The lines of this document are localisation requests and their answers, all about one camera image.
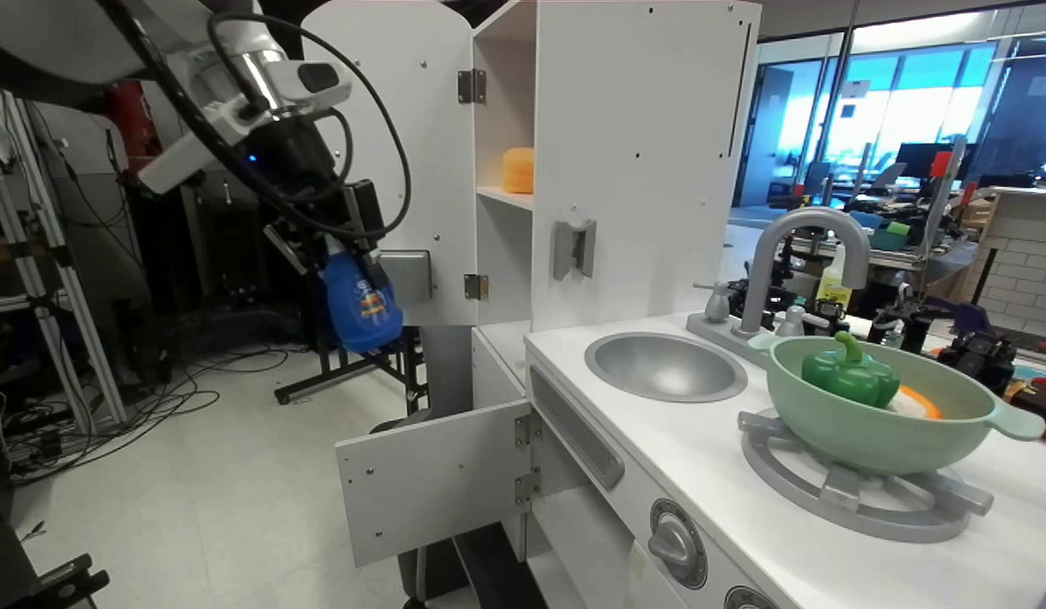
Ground grey side wall bracket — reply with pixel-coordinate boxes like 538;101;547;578
547;216;598;285

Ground grey stove knob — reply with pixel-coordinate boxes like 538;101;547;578
647;496;709;593
721;583;786;609

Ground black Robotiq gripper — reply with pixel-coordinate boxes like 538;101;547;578
255;114;402;297

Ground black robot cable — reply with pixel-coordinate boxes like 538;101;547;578
93;0;420;251

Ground mint green toy pot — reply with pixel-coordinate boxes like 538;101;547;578
760;330;1046;481

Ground black floor cables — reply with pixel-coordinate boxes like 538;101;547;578
0;341;277;484

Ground grey toy faucet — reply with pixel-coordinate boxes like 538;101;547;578
734;211;872;341

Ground yellow bottle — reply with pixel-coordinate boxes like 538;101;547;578
814;239;860;322

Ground aluminium frame rack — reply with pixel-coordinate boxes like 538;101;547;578
0;80;130;433

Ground grey faucet handle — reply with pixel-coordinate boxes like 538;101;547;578
772;297;812;338
689;279;739;330

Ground white sink cabinet door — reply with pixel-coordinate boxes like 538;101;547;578
331;400;538;568

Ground blue toy bottle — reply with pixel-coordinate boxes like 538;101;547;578
314;248;410;360

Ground grey stove burner grate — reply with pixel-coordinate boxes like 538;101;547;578
734;408;994;548

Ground orange toy block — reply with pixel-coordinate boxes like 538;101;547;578
497;144;538;195

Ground orange toy food piece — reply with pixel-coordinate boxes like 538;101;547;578
885;381;945;423

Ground white brick pattern box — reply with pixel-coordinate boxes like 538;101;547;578
976;184;1046;349

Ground black stand base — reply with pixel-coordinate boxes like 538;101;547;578
270;336;423;413

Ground tall white cabinet door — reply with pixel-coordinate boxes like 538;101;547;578
297;0;479;330

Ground white toy play kitchen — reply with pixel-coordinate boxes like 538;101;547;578
411;0;1046;609

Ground grey sink basin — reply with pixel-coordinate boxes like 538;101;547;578
583;329;751;405

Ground green toy pepper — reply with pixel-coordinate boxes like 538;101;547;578
800;330;903;413

